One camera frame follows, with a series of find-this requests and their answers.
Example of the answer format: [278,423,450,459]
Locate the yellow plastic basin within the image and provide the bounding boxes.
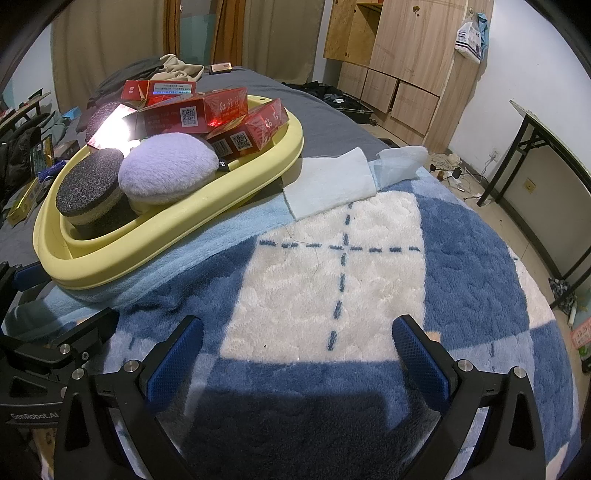
[33,95,304,291]

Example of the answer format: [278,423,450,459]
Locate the beige curtain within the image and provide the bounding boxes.
[51,0,326,109]

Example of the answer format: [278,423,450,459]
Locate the black open suitcase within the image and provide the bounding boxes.
[283,80,376,124]

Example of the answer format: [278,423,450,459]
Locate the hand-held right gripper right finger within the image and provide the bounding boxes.
[392,314,541,480]

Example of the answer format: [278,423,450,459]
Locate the dark clothing pile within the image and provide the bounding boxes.
[88,58,167,100]

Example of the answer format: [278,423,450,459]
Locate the pale blue towel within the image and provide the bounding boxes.
[281,146,375,221]

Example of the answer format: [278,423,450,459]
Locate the dark cloth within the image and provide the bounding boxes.
[549,277,578,310]

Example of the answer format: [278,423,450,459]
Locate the white gauze cloth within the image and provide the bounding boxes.
[372,145,431,191]

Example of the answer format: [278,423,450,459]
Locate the lavender plush pouch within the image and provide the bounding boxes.
[117,133,219,206]

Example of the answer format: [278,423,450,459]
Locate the glossy red cigarette pack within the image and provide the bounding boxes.
[86,102,139,151]

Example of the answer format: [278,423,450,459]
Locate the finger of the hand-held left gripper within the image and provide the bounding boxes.
[0,308,120,377]
[0,261,49,324]

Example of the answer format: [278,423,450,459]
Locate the power strip with cables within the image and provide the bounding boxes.
[427,154,490,201]

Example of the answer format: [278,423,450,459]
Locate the wooden wardrobe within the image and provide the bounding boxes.
[323,0,496,149]

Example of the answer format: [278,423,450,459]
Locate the blue white checkered blanket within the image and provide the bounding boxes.
[9,178,583,480]

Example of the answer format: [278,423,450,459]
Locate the beige clothing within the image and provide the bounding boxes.
[150,53,206,86]

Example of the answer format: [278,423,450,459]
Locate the gold box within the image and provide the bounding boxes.
[7,178,44,227]

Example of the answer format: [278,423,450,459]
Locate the green box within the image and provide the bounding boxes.
[28,136,56,174]

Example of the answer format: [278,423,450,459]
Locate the white blue plastic bag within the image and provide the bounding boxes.
[454,11,489,63]

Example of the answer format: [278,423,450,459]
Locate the pink bag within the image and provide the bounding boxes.
[571,318,591,352]

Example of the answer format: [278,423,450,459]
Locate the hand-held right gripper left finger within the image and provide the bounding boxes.
[54,315,205,480]

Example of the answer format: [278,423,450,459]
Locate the black folding table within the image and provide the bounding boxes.
[475,99,591,315]

